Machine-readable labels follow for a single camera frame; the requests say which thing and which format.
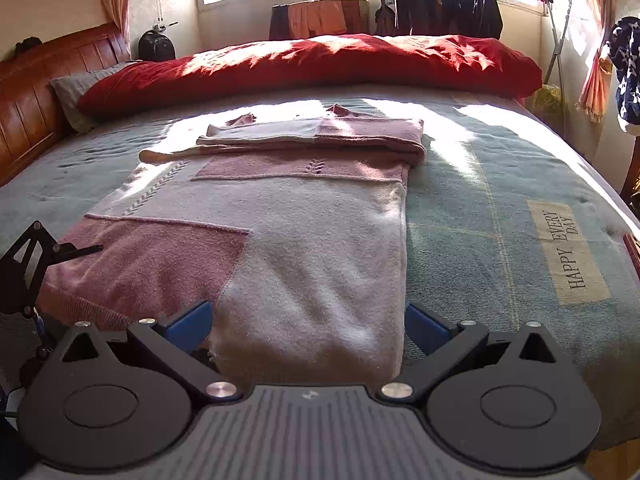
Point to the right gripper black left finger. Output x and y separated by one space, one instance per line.
111 401

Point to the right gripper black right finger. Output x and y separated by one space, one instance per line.
496 401

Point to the pink and white sweater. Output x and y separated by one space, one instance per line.
294 232

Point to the wooden headboard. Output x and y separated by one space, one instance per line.
32 118

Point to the green plaid bed blanket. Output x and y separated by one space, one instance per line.
506 223

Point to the black kettle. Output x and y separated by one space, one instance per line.
155 46

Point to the red duvet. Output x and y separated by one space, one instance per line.
454 62

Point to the right orange curtain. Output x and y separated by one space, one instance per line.
596 88

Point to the navy star patterned garment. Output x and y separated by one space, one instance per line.
623 50

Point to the orange cloth covered cabinet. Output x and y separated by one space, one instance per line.
312 18

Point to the hanging dark jackets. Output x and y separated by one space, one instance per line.
472 18

